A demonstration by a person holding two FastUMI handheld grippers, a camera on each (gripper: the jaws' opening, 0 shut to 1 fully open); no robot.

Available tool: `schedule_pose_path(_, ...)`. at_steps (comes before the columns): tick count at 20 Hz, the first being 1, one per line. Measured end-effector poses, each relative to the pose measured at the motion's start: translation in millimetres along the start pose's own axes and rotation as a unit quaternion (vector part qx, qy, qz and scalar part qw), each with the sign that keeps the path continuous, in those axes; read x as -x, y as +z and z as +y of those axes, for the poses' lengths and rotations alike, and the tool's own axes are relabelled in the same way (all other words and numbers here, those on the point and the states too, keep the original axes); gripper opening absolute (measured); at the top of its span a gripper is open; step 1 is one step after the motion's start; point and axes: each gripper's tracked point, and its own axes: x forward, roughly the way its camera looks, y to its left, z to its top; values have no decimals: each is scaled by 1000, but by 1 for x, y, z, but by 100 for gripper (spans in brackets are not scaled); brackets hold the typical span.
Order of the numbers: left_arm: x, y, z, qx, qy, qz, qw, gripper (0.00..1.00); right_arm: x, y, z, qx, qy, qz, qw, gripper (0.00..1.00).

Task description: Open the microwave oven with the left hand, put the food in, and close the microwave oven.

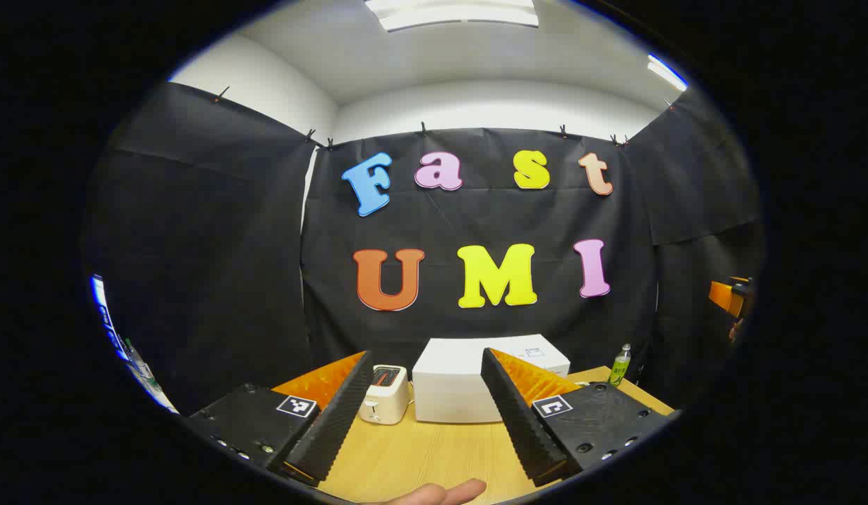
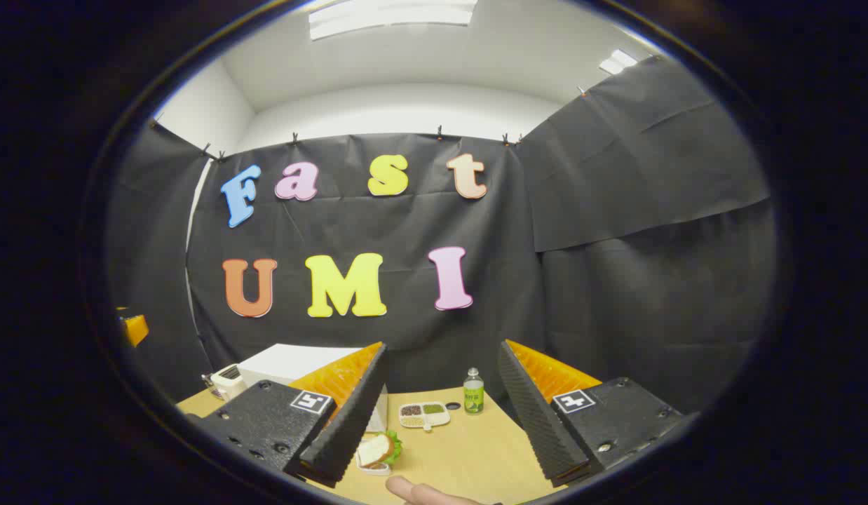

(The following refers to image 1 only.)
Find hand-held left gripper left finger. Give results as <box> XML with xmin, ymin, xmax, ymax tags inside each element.
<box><xmin>185</xmin><ymin>349</ymin><xmax>375</xmax><ymax>486</ymax></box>

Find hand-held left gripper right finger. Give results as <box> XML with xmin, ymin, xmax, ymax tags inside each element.
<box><xmin>480</xmin><ymin>347</ymin><xmax>673</xmax><ymax>488</ymax></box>

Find white microwave oven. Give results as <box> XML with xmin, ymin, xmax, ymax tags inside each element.
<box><xmin>412</xmin><ymin>335</ymin><xmax>571</xmax><ymax>424</ymax></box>

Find white toaster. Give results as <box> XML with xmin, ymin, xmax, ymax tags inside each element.
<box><xmin>359</xmin><ymin>365</ymin><xmax>412</xmax><ymax>425</ymax></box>

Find green drink bottle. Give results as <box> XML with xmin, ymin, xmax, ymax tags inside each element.
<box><xmin>609</xmin><ymin>344</ymin><xmax>632</xmax><ymax>386</ymax></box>

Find black backdrop cloth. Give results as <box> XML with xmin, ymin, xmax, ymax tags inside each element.
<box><xmin>83</xmin><ymin>81</ymin><xmax>764</xmax><ymax>415</ymax></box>

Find small ceiling light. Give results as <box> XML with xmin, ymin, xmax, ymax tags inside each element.
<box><xmin>648</xmin><ymin>55</ymin><xmax>689</xmax><ymax>92</ymax></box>

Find large ceiling light panel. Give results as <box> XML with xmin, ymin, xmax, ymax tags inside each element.
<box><xmin>364</xmin><ymin>0</ymin><xmax>540</xmax><ymax>32</ymax></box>

